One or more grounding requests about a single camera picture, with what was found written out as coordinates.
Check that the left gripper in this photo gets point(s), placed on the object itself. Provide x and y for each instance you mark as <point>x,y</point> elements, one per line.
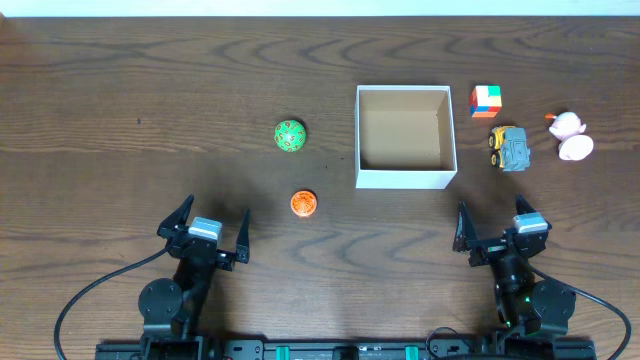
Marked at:
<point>198,249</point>

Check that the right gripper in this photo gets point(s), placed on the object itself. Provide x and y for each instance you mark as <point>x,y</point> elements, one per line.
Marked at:
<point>468,240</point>

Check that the yellow grey toy truck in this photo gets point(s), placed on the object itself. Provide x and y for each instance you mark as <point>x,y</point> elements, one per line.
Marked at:
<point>509,148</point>

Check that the pink duck toy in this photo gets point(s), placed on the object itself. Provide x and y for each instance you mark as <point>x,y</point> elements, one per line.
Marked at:
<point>569,129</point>

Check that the colourful puzzle cube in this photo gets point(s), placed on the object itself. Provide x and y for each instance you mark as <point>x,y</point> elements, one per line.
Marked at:
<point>485,101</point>

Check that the green ball with orange numbers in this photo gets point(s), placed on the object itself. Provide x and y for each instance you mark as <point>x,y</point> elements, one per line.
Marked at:
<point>290,135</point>

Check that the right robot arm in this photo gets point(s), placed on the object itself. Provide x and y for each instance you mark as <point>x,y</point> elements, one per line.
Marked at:
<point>536,312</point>

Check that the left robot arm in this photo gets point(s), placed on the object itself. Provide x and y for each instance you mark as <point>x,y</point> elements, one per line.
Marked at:
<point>171,306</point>

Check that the orange round disc toy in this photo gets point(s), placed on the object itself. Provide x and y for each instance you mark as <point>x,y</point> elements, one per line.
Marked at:
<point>303,203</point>

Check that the white cardboard box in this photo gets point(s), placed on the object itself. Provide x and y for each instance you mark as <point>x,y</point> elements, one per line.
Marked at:
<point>404,137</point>

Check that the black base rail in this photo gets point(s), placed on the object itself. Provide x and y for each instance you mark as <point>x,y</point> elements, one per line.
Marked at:
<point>437,348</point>

